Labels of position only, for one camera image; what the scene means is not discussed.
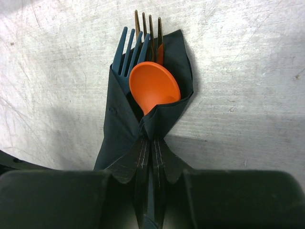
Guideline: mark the blue plastic fork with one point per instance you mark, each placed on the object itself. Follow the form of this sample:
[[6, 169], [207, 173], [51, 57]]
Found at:
[[123, 65]]

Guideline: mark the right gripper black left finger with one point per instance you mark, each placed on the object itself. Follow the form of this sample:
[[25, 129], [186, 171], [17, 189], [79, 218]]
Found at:
[[35, 197]]

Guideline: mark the gold fork green handle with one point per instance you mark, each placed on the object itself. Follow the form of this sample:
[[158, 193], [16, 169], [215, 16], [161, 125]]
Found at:
[[155, 50]]

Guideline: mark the orange plastic spoon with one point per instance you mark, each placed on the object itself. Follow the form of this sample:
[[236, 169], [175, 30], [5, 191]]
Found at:
[[151, 84]]

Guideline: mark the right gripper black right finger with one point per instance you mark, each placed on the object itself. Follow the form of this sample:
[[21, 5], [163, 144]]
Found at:
[[223, 199]]

